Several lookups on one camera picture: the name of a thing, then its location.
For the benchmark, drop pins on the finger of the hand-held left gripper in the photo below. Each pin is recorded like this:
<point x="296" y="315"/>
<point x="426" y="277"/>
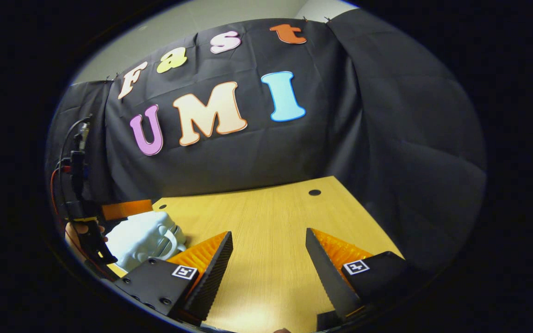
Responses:
<point x="127" y="209"/>

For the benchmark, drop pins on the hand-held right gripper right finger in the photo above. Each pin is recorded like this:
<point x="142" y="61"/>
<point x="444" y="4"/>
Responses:
<point x="326" y="277"/>

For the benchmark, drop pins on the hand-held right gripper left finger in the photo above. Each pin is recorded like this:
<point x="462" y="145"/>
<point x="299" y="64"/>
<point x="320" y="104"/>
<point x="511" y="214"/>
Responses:
<point x="215" y="277"/>

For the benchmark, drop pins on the light blue suitcase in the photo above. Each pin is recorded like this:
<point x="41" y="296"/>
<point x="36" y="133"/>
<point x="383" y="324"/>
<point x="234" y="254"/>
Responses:
<point x="141" y="236"/>

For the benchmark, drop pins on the black backdrop cloth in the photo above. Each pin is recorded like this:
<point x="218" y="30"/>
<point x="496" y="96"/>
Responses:
<point x="340" y="138"/>

